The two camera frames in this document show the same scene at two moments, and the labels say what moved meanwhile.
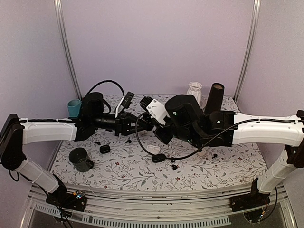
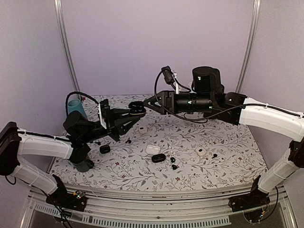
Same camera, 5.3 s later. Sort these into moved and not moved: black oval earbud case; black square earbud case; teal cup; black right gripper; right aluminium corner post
Moved: black right gripper
Not moved: black oval earbud case; teal cup; right aluminium corner post; black square earbud case
